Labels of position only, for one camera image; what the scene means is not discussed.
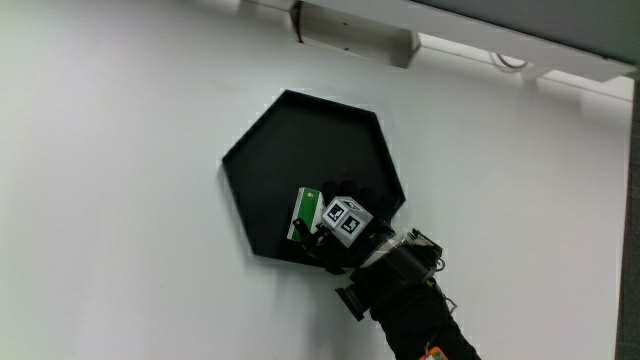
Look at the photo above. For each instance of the person's right hand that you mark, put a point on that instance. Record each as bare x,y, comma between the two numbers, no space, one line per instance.
347,222

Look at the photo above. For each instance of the green and white medicine box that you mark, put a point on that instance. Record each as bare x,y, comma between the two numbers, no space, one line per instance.
307,210

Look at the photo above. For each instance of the black hexagonal plate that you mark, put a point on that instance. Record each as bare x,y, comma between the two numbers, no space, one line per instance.
295,160

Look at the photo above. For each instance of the white rectangular box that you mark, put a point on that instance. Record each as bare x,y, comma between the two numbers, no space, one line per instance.
350,35

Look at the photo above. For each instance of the white overhead rail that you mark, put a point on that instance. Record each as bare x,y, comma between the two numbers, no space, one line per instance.
500,35

